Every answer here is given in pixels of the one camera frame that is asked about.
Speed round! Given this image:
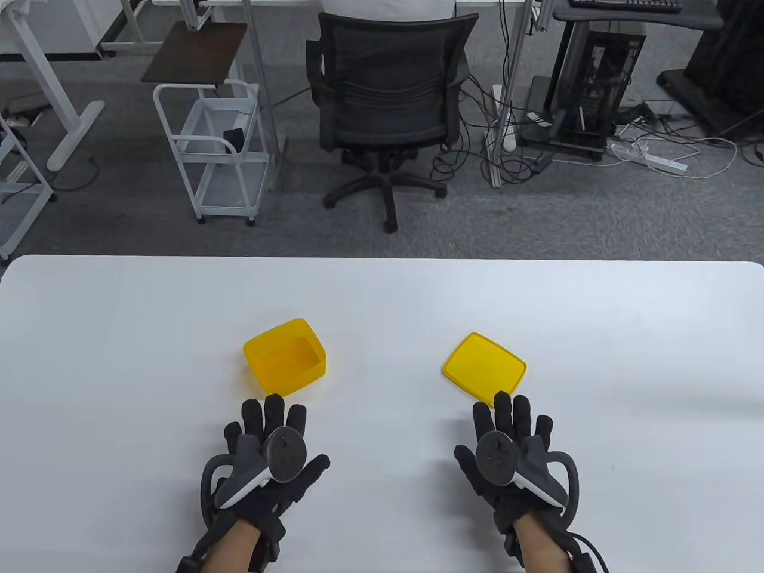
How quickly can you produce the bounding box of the person's left hand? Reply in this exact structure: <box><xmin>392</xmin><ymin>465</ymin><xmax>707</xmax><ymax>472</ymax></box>
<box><xmin>224</xmin><ymin>394</ymin><xmax>331</xmax><ymax>533</ymax></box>

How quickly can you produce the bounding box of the person's right hand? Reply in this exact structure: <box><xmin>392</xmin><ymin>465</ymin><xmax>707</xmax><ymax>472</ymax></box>
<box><xmin>455</xmin><ymin>391</ymin><xmax>565</xmax><ymax>533</ymax></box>

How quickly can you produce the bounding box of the yellow container lid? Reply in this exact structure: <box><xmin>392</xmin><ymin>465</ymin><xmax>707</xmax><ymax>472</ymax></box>
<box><xmin>442</xmin><ymin>332</ymin><xmax>528</xmax><ymax>409</ymax></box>

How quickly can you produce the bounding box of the yellow plastic food container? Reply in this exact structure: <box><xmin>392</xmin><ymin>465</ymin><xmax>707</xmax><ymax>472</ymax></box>
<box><xmin>243</xmin><ymin>318</ymin><xmax>328</xmax><ymax>399</ymax></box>

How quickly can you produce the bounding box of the person's right forearm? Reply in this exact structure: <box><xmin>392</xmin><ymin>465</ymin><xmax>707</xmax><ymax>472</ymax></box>
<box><xmin>515</xmin><ymin>512</ymin><xmax>574</xmax><ymax>573</ymax></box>

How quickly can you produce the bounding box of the person's left forearm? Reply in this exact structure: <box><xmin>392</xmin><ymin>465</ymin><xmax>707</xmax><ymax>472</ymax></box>
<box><xmin>200</xmin><ymin>516</ymin><xmax>263</xmax><ymax>573</ymax></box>

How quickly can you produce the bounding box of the black white right hand controller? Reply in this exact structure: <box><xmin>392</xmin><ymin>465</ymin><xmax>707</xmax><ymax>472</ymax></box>
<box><xmin>476</xmin><ymin>431</ymin><xmax>581</xmax><ymax>526</ymax></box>

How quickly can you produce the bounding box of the black white hand controller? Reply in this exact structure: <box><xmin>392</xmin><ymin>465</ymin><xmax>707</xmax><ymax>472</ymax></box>
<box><xmin>200</xmin><ymin>427</ymin><xmax>308</xmax><ymax>527</ymax></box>
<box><xmin>476</xmin><ymin>431</ymin><xmax>581</xmax><ymax>526</ymax></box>

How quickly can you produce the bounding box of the black white left hand controller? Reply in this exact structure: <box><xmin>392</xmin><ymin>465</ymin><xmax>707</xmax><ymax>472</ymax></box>
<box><xmin>200</xmin><ymin>427</ymin><xmax>308</xmax><ymax>527</ymax></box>

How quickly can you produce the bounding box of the white metal utility cart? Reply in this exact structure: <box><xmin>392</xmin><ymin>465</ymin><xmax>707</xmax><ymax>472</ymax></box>
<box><xmin>153</xmin><ymin>79</ymin><xmax>270</xmax><ymax>226</ymax></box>

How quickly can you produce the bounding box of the white power strip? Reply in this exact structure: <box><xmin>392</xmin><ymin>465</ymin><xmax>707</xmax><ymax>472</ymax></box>
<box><xmin>610</xmin><ymin>142</ymin><xmax>689</xmax><ymax>175</ymax></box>

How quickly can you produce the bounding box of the black mesh office chair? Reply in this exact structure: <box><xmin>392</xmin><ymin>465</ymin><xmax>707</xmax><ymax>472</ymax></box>
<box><xmin>306</xmin><ymin>12</ymin><xmax>480</xmax><ymax>233</ymax></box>

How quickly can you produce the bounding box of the black computer tower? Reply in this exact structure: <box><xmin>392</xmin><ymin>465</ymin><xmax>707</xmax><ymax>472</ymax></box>
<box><xmin>546</xmin><ymin>21</ymin><xmax>647</xmax><ymax>161</ymax></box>

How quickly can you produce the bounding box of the dark brown wooden board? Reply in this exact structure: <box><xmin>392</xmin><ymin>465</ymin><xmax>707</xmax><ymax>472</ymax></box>
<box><xmin>141</xmin><ymin>22</ymin><xmax>248</xmax><ymax>85</ymax></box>

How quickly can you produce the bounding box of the black stand base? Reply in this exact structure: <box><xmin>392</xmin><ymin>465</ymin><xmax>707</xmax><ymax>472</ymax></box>
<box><xmin>657</xmin><ymin>0</ymin><xmax>764</xmax><ymax>139</ymax></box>

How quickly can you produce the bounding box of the black keyboard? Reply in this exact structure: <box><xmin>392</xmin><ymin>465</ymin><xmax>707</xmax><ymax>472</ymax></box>
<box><xmin>568</xmin><ymin>0</ymin><xmax>683</xmax><ymax>14</ymax></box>

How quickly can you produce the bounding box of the dark grey desk top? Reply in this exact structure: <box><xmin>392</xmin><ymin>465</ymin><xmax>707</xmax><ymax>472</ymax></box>
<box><xmin>552</xmin><ymin>0</ymin><xmax>725</xmax><ymax>30</ymax></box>

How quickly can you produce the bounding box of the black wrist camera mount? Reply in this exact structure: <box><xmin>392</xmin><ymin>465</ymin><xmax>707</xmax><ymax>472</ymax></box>
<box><xmin>176</xmin><ymin>519</ymin><xmax>284</xmax><ymax>573</ymax></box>
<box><xmin>504</xmin><ymin>519</ymin><xmax>609</xmax><ymax>573</ymax></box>

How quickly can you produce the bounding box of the tangle of black cables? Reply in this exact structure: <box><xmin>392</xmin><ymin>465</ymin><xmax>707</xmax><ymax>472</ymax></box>
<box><xmin>430</xmin><ymin>75</ymin><xmax>556</xmax><ymax>183</ymax></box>

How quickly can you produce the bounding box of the aluminium frame post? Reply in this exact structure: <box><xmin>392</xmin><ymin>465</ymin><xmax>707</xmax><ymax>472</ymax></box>
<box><xmin>488</xmin><ymin>0</ymin><xmax>538</xmax><ymax>189</ymax></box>

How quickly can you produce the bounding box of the white desk leg frame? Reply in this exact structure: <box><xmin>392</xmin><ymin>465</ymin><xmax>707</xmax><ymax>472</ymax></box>
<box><xmin>0</xmin><ymin>0</ymin><xmax>105</xmax><ymax>172</ymax></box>

